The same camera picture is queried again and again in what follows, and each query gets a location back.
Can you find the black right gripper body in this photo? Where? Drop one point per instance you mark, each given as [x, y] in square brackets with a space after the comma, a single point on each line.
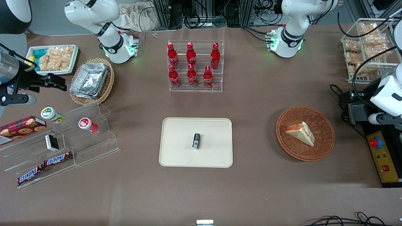
[27, 80]

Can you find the triangular sandwich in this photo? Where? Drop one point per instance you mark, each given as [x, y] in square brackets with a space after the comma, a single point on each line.
[301, 133]

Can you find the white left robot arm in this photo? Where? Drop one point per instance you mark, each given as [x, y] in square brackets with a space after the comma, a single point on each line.
[293, 31]

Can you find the light oval wicker basket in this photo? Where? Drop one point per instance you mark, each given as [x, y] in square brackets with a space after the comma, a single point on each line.
[105, 89]

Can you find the cream plastic tray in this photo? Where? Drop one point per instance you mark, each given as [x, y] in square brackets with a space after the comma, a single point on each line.
[179, 150]

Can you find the brown round wicker basket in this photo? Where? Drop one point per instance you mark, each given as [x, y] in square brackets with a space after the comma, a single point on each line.
[320, 147]

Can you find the white rectangular bin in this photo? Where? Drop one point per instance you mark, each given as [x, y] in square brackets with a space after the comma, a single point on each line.
[31, 70]

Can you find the rice cracker pack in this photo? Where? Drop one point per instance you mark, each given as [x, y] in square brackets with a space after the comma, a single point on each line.
[56, 59]
[45, 62]
[377, 40]
[67, 56]
[370, 29]
[352, 45]

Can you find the yellow snack packet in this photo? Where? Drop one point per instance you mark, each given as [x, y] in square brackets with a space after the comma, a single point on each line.
[31, 59]

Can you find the green sunflower yogurt cup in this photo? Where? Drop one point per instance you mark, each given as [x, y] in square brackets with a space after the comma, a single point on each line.
[50, 114]

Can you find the teal snack packet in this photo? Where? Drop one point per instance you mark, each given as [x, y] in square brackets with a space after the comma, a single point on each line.
[40, 53]

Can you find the aluminium foil container stack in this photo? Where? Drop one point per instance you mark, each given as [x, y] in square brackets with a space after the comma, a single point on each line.
[89, 78]

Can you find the red strawberry yogurt cup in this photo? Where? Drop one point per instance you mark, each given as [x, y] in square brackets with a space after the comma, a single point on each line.
[86, 124]

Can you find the red tartan cookie box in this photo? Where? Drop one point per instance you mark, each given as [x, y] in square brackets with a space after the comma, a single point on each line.
[22, 128]

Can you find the black box white label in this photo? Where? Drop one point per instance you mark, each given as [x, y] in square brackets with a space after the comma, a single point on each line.
[51, 142]

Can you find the Snickers bar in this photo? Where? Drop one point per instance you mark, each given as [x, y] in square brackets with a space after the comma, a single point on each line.
[58, 158]
[30, 175]

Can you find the clear acrylic stepped stand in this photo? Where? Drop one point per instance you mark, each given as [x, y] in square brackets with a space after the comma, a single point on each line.
[22, 160]
[94, 150]

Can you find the white cloth bag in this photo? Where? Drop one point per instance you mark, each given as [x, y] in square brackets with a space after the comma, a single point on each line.
[135, 17]

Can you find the red cola bottle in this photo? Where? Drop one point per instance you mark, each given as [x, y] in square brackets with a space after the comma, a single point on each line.
[172, 56]
[173, 78]
[215, 57]
[191, 56]
[192, 77]
[208, 78]

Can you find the clear acrylic bottle rack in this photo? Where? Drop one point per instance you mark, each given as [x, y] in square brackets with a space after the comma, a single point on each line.
[196, 89]

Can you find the small black box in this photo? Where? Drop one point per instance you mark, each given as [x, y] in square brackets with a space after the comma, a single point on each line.
[196, 141]

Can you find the white black device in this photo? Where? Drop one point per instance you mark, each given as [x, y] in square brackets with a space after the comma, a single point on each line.
[204, 223]

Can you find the red emergency stop button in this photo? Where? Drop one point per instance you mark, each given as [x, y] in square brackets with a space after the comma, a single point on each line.
[375, 142]

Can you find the yellow black control box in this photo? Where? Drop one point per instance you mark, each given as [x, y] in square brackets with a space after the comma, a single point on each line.
[384, 160]

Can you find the grey metal bracket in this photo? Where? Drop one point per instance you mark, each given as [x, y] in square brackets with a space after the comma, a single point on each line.
[358, 110]

